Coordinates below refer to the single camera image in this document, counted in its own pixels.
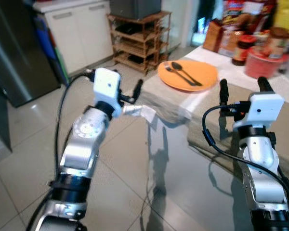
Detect orange plastic plate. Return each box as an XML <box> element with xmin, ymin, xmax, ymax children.
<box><xmin>157</xmin><ymin>59</ymin><xmax>219</xmax><ymax>92</ymax></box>

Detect metal spoon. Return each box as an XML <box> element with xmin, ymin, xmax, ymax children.
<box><xmin>171</xmin><ymin>62</ymin><xmax>203</xmax><ymax>87</ymax></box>

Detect white table liner sheet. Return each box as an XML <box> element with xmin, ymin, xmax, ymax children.
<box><xmin>122</xmin><ymin>104</ymin><xmax>158</xmax><ymax>124</ymax></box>

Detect red plastic bowl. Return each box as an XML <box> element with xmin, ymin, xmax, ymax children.
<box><xmin>244</xmin><ymin>47</ymin><xmax>286</xmax><ymax>79</ymax></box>

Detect beige tablecloth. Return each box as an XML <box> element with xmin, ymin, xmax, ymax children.
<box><xmin>140</xmin><ymin>72</ymin><xmax>289</xmax><ymax>181</ymax></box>

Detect metal fork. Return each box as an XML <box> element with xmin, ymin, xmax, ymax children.
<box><xmin>164</xmin><ymin>66</ymin><xmax>197</xmax><ymax>88</ymax></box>

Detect dark jar with red lid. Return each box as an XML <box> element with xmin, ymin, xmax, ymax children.
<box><xmin>232</xmin><ymin>35</ymin><xmax>257</xmax><ymax>66</ymax></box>

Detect canister with brown lid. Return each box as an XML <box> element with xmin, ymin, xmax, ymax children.
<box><xmin>265</xmin><ymin>27</ymin><xmax>289</xmax><ymax>59</ymax></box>

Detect white cabinet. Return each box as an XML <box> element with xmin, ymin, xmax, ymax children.
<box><xmin>33</xmin><ymin>0</ymin><xmax>114</xmax><ymax>76</ymax></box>

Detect brown bread bag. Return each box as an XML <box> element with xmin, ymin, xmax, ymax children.
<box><xmin>203</xmin><ymin>18</ymin><xmax>227</xmax><ymax>53</ymax></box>

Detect wooden slatted shelf rack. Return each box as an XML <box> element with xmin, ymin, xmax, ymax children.
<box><xmin>107</xmin><ymin>11</ymin><xmax>172</xmax><ymax>76</ymax></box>

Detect black appliance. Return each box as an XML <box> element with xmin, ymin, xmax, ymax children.
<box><xmin>109</xmin><ymin>0</ymin><xmax>162</xmax><ymax>20</ymax></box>

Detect yellow package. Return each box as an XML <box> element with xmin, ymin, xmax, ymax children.
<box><xmin>274</xmin><ymin>0</ymin><xmax>289</xmax><ymax>33</ymax></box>

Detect red printed cereal bag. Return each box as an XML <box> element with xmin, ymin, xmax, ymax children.
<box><xmin>221</xmin><ymin>0</ymin><xmax>276</xmax><ymax>57</ymax></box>

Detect blue mop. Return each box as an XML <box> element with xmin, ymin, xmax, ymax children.
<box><xmin>36</xmin><ymin>13</ymin><xmax>69</xmax><ymax>85</ymax></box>

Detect stainless steel refrigerator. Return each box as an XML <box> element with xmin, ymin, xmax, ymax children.
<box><xmin>0</xmin><ymin>0</ymin><xmax>61</xmax><ymax>108</ymax></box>

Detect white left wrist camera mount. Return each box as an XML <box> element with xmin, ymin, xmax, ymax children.
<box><xmin>93</xmin><ymin>68</ymin><xmax>122</xmax><ymax>117</ymax></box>

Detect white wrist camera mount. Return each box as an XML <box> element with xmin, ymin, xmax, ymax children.
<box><xmin>93</xmin><ymin>68</ymin><xmax>122</xmax><ymax>117</ymax></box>
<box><xmin>233</xmin><ymin>92</ymin><xmax>285</xmax><ymax>131</ymax></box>

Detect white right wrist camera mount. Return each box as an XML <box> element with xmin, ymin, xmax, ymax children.
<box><xmin>233</xmin><ymin>92</ymin><xmax>285</xmax><ymax>131</ymax></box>

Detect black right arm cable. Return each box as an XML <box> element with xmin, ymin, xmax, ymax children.
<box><xmin>201</xmin><ymin>105</ymin><xmax>289</xmax><ymax>215</ymax></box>

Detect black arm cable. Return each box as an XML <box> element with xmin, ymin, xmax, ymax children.
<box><xmin>54</xmin><ymin>70</ymin><xmax>96</xmax><ymax>181</ymax></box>
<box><xmin>201</xmin><ymin>105</ymin><xmax>289</xmax><ymax>215</ymax></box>

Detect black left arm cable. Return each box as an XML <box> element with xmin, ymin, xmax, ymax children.
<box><xmin>54</xmin><ymin>70</ymin><xmax>96</xmax><ymax>181</ymax></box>

